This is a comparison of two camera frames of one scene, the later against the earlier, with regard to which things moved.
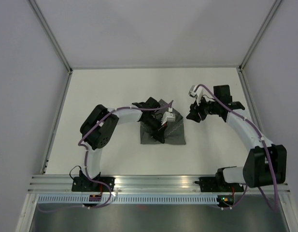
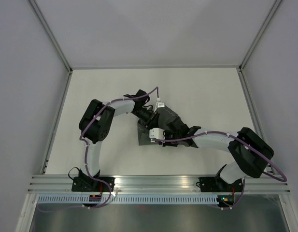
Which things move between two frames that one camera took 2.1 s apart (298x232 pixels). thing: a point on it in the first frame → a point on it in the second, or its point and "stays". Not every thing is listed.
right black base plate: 218,184 stays
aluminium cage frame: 70,70 stays
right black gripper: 193,114 → 166,143
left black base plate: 84,184 stays
